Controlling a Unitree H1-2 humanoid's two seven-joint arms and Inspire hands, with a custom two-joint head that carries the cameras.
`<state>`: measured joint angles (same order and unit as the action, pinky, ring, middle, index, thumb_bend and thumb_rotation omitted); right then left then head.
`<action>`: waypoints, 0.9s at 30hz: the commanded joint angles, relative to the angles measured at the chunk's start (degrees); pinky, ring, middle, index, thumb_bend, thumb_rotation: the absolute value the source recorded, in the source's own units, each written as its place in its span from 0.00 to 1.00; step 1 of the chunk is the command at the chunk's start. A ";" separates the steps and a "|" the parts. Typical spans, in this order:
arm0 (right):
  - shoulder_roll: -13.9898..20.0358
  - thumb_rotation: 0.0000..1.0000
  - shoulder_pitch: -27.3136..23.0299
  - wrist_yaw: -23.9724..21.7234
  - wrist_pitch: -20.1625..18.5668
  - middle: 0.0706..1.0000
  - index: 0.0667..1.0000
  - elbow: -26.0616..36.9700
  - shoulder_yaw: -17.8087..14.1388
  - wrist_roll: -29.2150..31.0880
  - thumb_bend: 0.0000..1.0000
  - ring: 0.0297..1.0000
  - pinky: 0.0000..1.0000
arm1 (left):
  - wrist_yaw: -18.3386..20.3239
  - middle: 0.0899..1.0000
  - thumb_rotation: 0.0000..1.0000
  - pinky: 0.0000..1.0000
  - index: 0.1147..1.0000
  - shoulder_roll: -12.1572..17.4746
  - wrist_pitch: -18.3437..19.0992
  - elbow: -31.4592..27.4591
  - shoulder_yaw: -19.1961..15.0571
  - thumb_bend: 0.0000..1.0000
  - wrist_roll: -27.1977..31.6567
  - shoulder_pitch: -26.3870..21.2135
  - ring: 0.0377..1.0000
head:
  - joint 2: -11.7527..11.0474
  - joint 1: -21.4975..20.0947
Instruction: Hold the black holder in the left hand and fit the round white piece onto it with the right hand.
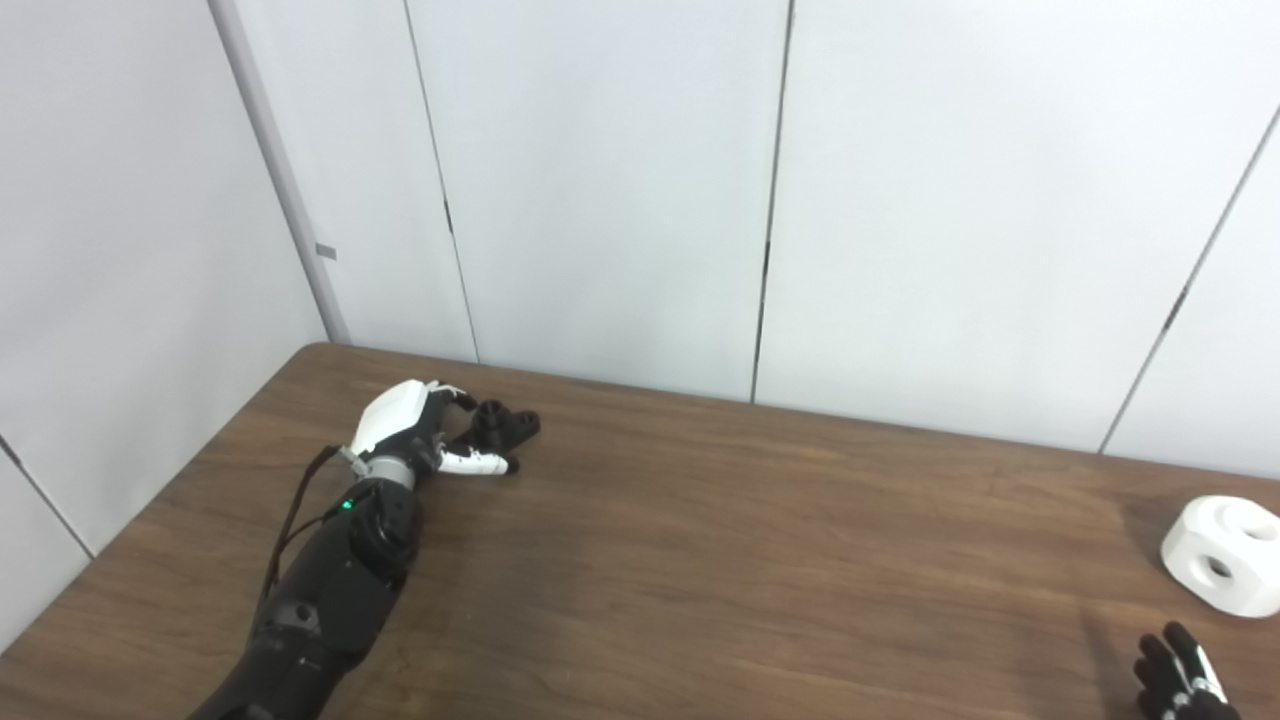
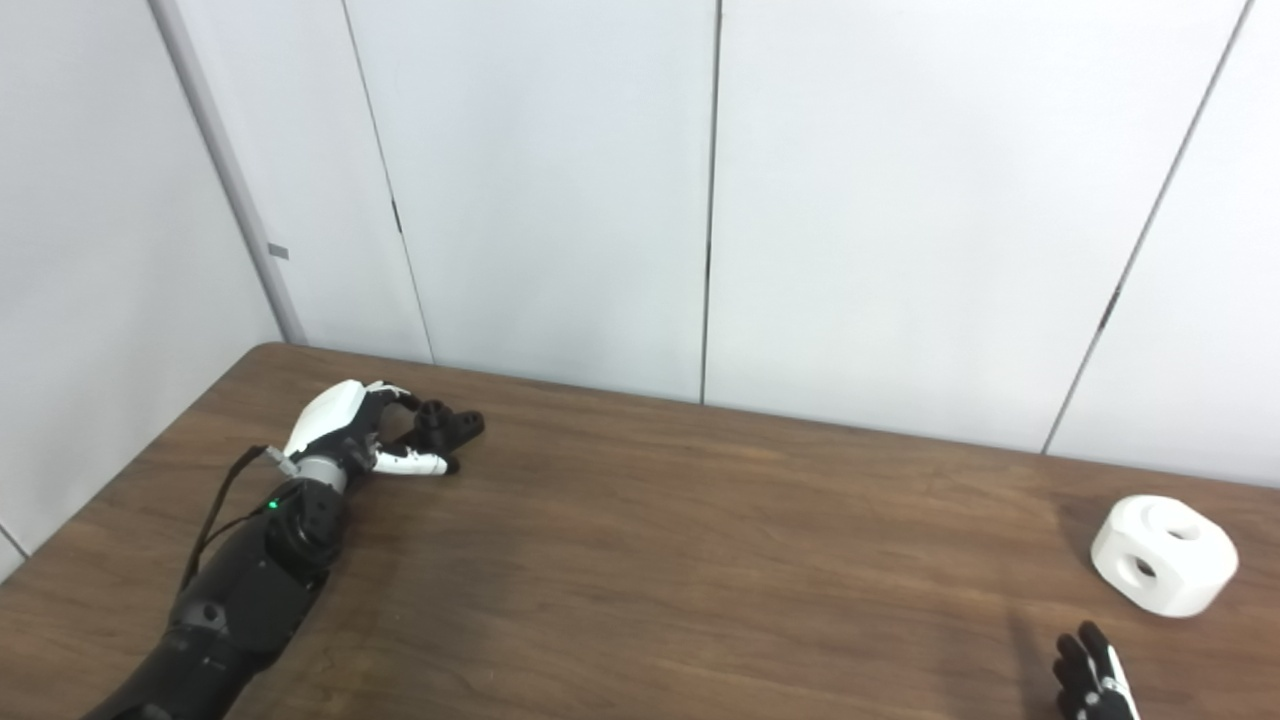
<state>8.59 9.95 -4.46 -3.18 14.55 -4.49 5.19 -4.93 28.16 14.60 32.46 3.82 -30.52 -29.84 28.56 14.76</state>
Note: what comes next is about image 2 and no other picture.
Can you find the grey wall corner post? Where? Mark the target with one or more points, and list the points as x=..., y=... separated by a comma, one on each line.
x=225, y=170

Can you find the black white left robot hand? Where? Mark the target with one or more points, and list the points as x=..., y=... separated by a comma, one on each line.
x=325, y=420

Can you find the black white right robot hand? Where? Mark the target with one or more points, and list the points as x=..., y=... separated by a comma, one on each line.
x=1095, y=685

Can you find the round white plastic piece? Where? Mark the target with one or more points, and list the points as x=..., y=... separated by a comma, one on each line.
x=1185, y=575

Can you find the black flanged holder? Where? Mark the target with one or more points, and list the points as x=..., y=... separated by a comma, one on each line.
x=452, y=428

